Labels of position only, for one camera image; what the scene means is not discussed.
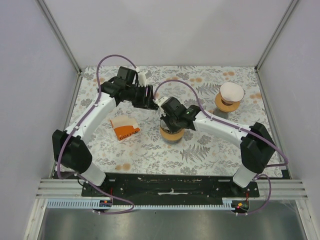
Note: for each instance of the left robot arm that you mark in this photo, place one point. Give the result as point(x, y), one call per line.
point(70, 145)

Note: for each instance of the grey ribbed glass dripper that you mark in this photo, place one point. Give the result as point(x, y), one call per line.
point(163, 126)

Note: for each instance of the aluminium frame rail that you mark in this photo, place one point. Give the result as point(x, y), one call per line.
point(281, 189)

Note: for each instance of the light blue cable duct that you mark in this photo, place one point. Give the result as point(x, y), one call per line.
point(99, 204)

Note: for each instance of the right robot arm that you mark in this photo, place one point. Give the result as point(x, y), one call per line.
point(253, 141)

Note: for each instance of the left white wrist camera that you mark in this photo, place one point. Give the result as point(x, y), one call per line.
point(143, 76)

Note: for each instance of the wooden ring dripper holder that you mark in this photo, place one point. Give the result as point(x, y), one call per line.
point(226, 106)

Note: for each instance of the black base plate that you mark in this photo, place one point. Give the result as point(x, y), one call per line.
point(165, 190)

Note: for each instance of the floral tablecloth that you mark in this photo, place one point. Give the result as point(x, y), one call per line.
point(198, 153)

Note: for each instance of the orange coffee filter box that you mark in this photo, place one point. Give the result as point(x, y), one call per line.
point(124, 126)

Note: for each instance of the grey glass carafe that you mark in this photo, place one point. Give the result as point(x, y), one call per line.
point(221, 114)

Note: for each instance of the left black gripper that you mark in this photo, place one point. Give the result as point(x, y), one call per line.
point(146, 102)

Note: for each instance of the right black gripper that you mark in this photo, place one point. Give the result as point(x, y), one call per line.
point(165, 119)

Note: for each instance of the white paper coffee filter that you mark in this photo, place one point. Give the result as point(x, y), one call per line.
point(231, 92)

